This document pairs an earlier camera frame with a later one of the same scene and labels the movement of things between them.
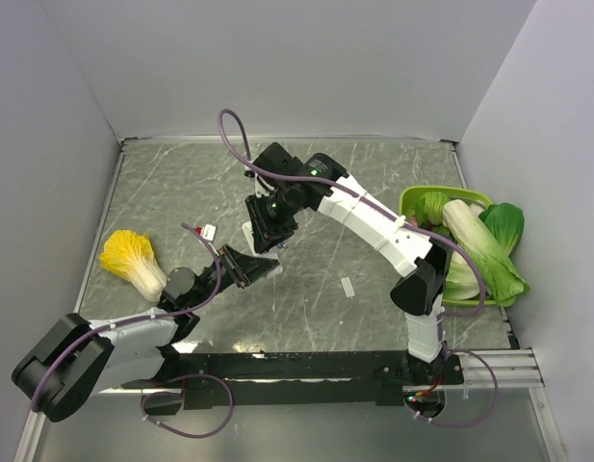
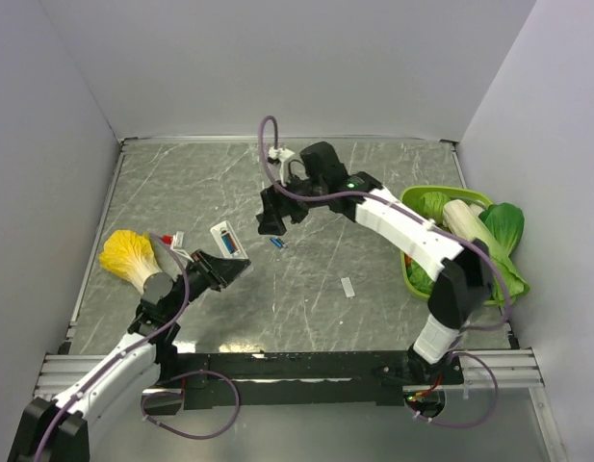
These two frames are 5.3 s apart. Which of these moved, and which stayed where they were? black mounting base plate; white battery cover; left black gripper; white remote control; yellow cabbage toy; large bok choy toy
Moved: white remote control; left black gripper
Stayed: yellow cabbage toy; white battery cover; large bok choy toy; black mounting base plate
